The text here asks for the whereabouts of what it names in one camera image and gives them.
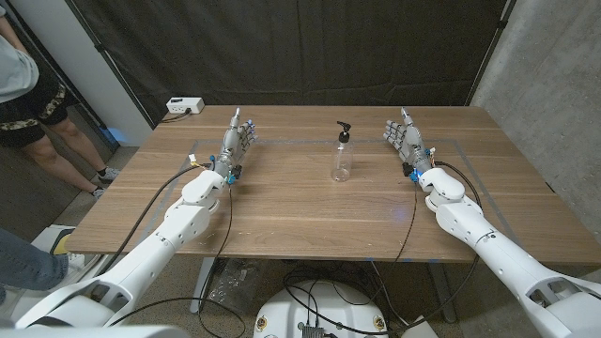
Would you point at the blue floor object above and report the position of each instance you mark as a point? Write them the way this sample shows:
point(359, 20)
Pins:
point(117, 135)

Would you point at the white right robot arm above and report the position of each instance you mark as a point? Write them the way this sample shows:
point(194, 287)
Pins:
point(497, 253)

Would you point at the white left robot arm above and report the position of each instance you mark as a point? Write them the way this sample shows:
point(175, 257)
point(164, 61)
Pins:
point(141, 263)

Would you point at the black backdrop stand pole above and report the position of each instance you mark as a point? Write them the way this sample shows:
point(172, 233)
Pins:
point(99, 47)
point(503, 22)

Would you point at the white robot torso base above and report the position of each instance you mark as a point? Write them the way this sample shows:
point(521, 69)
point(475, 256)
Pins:
point(324, 305)

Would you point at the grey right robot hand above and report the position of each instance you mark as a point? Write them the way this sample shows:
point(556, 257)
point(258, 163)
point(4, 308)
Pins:
point(411, 143)

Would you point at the person in blue jeans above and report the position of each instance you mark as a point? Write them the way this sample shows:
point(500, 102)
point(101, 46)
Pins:
point(23, 263)

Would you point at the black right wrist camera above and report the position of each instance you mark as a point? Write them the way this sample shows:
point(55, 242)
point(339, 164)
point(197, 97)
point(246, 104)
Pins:
point(407, 169)

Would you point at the white floor plate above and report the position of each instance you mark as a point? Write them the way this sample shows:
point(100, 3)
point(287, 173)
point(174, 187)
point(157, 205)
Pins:
point(420, 332)

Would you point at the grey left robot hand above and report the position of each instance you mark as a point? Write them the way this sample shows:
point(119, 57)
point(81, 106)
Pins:
point(230, 150)

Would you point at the white power strip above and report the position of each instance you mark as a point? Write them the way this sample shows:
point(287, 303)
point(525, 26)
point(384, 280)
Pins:
point(185, 105)

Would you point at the clear bottle with black pump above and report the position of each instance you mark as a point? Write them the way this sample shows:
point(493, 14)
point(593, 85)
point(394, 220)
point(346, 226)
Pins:
point(342, 159)

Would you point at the person in black shorts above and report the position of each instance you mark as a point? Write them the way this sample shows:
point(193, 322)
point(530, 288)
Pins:
point(19, 75)

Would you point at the clear plastic bag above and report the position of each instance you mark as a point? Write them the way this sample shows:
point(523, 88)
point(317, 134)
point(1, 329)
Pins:
point(232, 286)

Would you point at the white table leg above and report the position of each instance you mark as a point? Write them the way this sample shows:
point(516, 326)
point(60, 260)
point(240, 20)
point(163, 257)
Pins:
point(203, 286)
point(441, 291)

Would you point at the white and yellow floor platform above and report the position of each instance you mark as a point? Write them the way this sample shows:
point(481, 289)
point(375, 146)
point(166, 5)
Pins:
point(51, 239)

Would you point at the black backdrop curtain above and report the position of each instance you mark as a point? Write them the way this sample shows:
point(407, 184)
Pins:
point(300, 47)

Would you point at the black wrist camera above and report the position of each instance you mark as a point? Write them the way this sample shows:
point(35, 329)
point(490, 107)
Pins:
point(407, 169)
point(237, 171)

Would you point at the white robot head cover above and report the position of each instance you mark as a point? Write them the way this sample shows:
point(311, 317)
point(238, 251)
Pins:
point(94, 332)

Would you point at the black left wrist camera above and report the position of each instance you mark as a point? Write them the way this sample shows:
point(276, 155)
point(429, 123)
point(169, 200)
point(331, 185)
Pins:
point(237, 171)

